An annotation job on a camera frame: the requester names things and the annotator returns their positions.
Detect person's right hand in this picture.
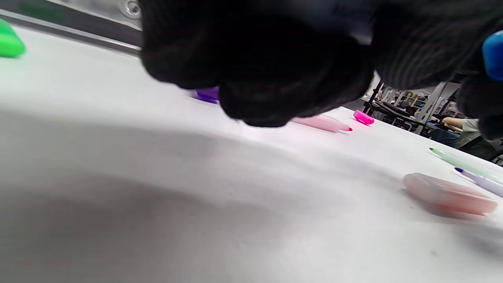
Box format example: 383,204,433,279
373,0,503,139

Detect purple highlighter cap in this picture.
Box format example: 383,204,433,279
191,86,220,104

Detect orange highlighter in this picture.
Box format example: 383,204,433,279
402,173,499,216

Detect green highlighter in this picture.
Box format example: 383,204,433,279
429,147,503,185

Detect purple highlighter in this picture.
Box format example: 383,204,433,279
455,167,503,198

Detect pink highlighter cap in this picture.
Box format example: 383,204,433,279
353,110,375,126

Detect person's left hand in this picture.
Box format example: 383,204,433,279
138,0,376,127

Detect green highlighter cap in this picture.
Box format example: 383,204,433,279
0,19,26,58

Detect pink highlighter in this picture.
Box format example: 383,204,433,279
291,114,353,134

